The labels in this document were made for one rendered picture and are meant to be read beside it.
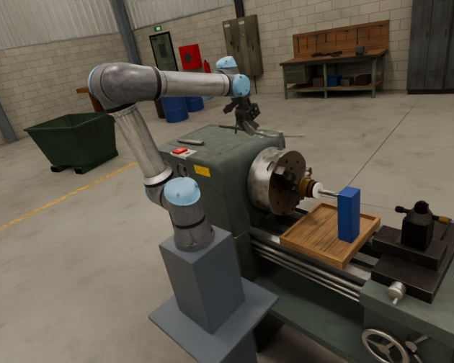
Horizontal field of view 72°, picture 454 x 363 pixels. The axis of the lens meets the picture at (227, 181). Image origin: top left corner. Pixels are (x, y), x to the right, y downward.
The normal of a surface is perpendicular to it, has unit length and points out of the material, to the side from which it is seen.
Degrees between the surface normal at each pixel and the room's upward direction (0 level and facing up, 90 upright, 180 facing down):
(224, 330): 0
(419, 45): 90
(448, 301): 0
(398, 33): 90
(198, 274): 90
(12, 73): 90
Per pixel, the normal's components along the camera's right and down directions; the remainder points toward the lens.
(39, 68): 0.77, 0.15
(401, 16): -0.62, 0.44
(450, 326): -0.17, -0.89
